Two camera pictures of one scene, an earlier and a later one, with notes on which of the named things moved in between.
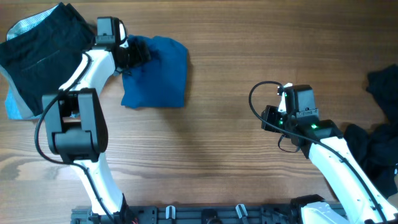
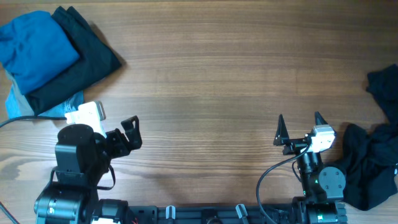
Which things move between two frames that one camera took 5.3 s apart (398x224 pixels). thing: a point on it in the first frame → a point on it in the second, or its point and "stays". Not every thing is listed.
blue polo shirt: [160, 82] → [33, 50]
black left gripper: [137, 53] → [118, 140]
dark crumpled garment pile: [377, 145] stays
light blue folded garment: [17, 107] stays
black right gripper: [270, 117] → [296, 145]
